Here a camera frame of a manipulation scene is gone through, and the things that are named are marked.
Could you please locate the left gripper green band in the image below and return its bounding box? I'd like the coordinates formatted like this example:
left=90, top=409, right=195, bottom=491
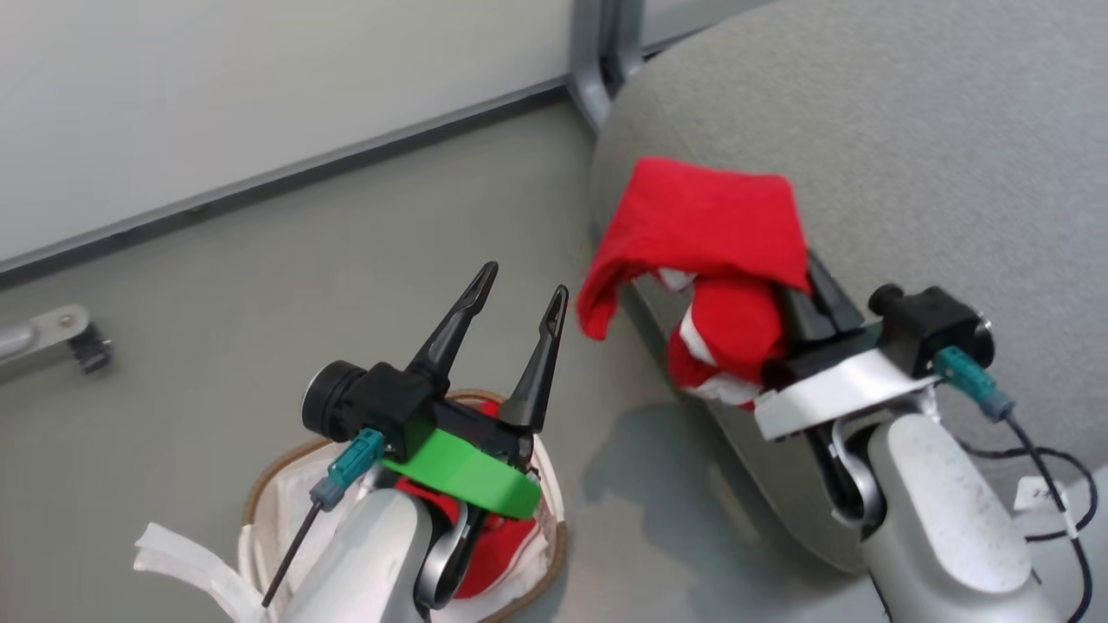
left=381, top=261, right=570, bottom=521

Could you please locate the left cable teal connector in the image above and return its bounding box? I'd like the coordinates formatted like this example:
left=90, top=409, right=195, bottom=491
left=261, top=427, right=387, bottom=608

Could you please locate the grey partition post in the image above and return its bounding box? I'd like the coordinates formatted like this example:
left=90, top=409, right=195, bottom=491
left=567, top=0, right=647, bottom=132

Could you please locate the white cable label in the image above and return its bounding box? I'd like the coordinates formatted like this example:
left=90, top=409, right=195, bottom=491
left=1012, top=475, right=1072, bottom=513

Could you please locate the grey partition foot bracket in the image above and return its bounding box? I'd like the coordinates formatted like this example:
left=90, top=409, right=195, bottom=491
left=0, top=304, right=93, bottom=366

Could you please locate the red garment with white stripes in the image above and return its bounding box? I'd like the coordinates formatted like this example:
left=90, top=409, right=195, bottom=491
left=576, top=156, right=815, bottom=409

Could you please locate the black caster wheel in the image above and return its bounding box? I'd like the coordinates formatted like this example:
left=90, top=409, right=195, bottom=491
left=68, top=324, right=114, bottom=376

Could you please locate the white basket liner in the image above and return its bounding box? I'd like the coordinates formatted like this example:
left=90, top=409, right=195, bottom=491
left=132, top=433, right=564, bottom=623

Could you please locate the white basket brown rim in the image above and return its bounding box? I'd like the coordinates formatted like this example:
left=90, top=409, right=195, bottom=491
left=238, top=389, right=570, bottom=623

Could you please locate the grey partition bottom rail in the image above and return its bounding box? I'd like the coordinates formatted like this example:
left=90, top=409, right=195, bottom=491
left=0, top=74, right=574, bottom=288

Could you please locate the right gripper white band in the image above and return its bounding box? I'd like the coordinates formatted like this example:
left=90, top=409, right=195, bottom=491
left=752, top=249, right=943, bottom=443

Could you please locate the right cable teal connector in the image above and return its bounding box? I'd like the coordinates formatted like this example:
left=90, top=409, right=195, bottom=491
left=933, top=345, right=1098, bottom=623

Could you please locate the grey fabric sofa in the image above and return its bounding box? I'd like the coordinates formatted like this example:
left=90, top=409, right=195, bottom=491
left=589, top=0, right=1108, bottom=576

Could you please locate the cable teal connector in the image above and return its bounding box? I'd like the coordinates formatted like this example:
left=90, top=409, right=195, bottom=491
left=933, top=345, right=1098, bottom=623
left=261, top=427, right=387, bottom=608

